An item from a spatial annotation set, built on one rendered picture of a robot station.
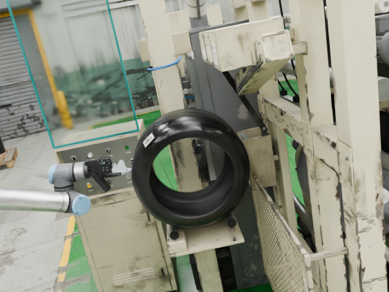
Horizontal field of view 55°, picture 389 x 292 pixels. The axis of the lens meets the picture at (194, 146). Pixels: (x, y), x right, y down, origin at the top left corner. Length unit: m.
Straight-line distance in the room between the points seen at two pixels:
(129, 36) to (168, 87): 8.72
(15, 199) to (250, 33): 1.09
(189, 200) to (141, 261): 0.83
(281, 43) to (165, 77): 0.82
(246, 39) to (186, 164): 0.93
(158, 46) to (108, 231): 1.29
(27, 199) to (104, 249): 1.15
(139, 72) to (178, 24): 5.78
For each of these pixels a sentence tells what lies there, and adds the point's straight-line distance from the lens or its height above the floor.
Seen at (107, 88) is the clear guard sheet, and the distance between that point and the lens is 2.34.
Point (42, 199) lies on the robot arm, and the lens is 1.66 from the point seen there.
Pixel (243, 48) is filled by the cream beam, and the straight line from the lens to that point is 1.36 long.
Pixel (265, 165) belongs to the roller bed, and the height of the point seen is 1.03.
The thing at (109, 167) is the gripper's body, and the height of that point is 1.27.
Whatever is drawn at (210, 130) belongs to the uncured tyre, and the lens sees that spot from 1.64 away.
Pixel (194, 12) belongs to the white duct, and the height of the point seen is 1.90.
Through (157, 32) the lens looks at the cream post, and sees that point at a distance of 1.95.
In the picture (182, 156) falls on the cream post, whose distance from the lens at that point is 2.05.
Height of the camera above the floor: 1.79
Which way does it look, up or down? 17 degrees down
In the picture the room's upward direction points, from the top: 11 degrees counter-clockwise
